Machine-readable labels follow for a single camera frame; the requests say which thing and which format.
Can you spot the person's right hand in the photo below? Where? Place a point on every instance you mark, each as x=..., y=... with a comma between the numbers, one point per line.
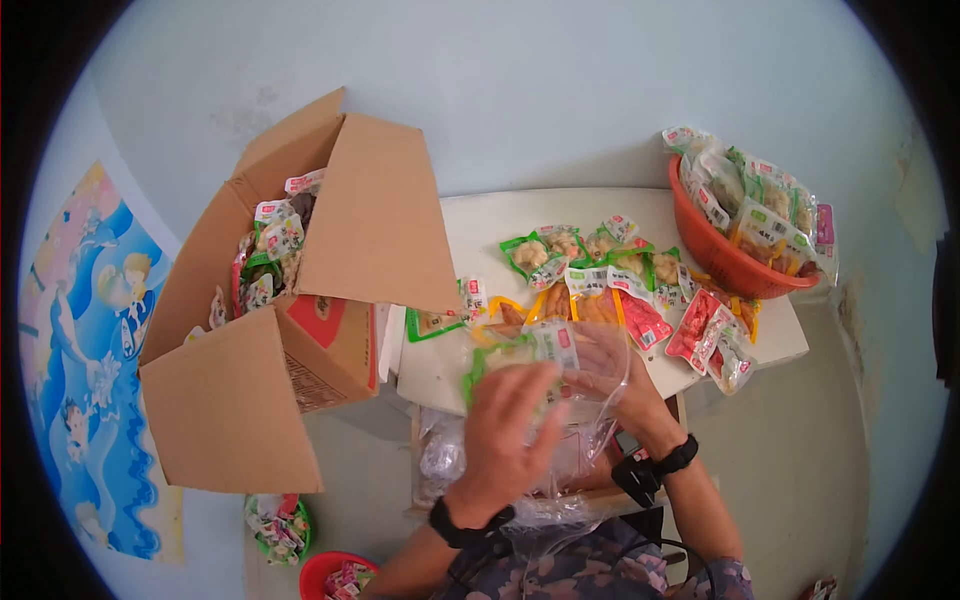
x=630, y=390

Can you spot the person's left hand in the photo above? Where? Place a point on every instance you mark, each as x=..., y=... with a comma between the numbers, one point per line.
x=499, y=450

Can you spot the person's left thumb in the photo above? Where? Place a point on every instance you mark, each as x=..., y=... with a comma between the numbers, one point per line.
x=558, y=421

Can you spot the person's left fingers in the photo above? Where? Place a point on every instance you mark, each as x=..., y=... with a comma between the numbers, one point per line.
x=517, y=379

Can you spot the person's right fingers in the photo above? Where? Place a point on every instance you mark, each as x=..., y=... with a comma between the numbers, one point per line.
x=596, y=356

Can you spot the green-edged snack packet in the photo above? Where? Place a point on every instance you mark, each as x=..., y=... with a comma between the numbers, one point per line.
x=525, y=346

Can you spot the clear plastic bag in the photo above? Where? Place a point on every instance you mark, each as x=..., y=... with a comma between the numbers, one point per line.
x=581, y=450

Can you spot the spread of mixed snack packets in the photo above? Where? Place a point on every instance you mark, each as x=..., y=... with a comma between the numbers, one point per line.
x=600, y=289

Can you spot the black wrist band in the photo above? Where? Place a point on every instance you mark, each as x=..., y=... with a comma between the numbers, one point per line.
x=645, y=469
x=457, y=531

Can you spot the bundle of clear plastic bags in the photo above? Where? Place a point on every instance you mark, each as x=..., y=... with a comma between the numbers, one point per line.
x=441, y=457

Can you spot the white folded sheet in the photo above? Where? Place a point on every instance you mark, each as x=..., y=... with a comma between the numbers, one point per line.
x=390, y=341

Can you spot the white table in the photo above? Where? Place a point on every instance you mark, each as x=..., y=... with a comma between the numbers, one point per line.
x=480, y=232

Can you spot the person's body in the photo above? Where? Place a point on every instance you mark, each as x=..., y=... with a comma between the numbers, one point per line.
x=592, y=574

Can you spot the orange plastic basket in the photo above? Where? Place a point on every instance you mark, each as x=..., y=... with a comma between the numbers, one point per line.
x=720, y=259

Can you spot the open cardboard box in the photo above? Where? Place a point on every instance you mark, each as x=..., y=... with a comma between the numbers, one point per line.
x=375, y=225

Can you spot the pile of basket snack packets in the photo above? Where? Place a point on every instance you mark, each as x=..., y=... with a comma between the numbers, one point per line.
x=757, y=206

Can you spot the small green basket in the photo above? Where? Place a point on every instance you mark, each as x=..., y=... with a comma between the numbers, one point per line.
x=306, y=532

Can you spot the heap of pink sweet wrappers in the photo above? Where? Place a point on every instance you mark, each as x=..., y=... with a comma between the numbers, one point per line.
x=349, y=583

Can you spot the small red bowl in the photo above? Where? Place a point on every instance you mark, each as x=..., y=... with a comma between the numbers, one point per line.
x=319, y=574

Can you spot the heap of boxed snack packets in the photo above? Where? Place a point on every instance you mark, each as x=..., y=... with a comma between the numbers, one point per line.
x=274, y=240

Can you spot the heap of small wrapped sweets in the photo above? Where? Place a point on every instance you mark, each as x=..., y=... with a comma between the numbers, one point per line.
x=274, y=529

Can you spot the blue cartoon wall poster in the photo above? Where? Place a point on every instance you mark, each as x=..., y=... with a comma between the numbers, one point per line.
x=90, y=360

